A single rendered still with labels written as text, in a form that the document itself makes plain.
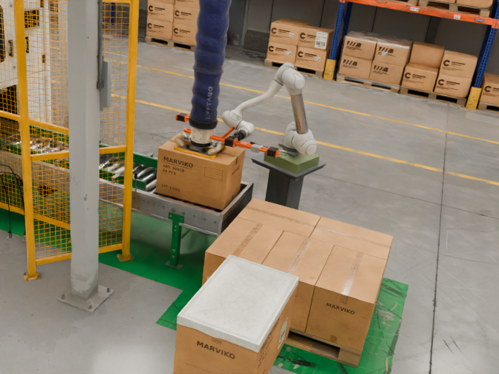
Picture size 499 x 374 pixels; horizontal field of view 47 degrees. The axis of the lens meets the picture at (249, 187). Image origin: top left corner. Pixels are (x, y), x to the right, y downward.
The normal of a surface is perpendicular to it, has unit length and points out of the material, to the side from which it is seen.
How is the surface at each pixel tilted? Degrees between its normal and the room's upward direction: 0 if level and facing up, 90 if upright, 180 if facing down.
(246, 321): 0
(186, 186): 90
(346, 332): 90
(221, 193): 90
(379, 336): 0
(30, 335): 0
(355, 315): 90
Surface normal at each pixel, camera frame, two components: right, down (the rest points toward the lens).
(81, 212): -0.35, 0.36
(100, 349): 0.12, -0.90
